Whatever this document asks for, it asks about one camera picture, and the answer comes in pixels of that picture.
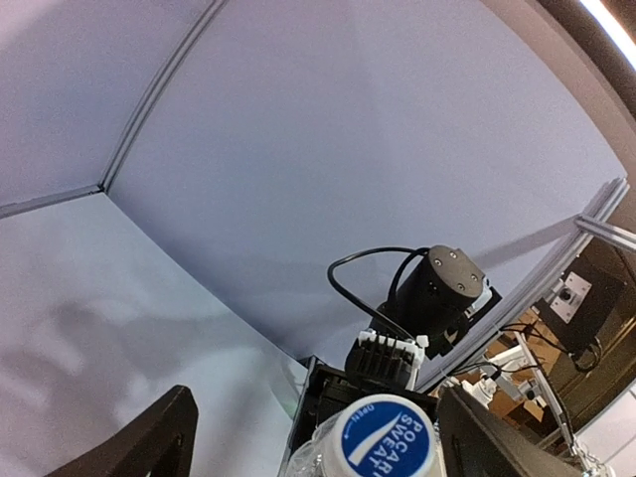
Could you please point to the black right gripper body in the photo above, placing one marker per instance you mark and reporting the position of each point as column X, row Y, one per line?
column 327, row 392

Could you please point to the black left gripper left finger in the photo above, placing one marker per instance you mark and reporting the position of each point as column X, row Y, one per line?
column 158, row 442

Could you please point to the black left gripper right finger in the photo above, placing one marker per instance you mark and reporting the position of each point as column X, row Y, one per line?
column 476, row 442

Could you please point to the white blue bottle cap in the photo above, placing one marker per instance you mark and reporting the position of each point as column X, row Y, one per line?
column 380, row 435

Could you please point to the clear plastic bottle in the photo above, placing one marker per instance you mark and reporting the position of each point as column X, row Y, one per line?
column 309, row 459

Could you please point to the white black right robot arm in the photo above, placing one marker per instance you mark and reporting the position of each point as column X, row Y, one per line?
column 436, row 295

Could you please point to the aluminium frame post right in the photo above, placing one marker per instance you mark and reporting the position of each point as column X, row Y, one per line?
column 568, row 238

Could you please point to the aluminium frame post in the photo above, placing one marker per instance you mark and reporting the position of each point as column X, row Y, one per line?
column 568, row 238
column 154, row 91

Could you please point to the aluminium frame rail left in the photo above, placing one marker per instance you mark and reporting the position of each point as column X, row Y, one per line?
column 14, row 209

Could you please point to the aluminium frame post left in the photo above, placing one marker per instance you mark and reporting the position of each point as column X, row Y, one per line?
column 154, row 91

